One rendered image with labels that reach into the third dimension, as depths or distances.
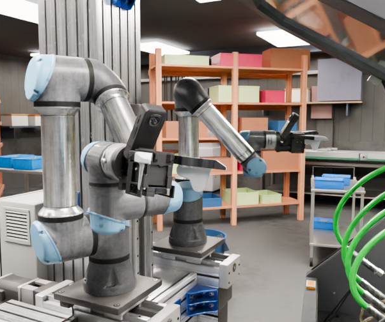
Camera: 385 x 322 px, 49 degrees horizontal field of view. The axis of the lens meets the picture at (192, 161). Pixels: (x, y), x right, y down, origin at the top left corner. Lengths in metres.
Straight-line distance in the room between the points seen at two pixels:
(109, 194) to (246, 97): 5.25
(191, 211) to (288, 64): 4.97
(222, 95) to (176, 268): 4.45
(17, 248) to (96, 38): 0.79
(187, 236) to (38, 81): 0.83
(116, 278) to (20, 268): 0.54
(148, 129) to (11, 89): 9.25
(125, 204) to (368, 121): 7.66
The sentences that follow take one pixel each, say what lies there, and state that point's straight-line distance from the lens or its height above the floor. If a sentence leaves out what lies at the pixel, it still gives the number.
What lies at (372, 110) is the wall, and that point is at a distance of 8.39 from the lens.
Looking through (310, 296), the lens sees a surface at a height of 0.95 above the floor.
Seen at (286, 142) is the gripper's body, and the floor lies 1.43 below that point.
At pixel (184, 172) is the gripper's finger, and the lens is 0.74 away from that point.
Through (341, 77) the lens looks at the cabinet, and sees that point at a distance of 8.09.
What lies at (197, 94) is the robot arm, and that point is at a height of 1.61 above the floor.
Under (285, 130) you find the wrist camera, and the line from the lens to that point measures 1.76.
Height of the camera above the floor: 1.52
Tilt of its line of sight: 6 degrees down
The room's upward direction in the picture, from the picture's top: straight up
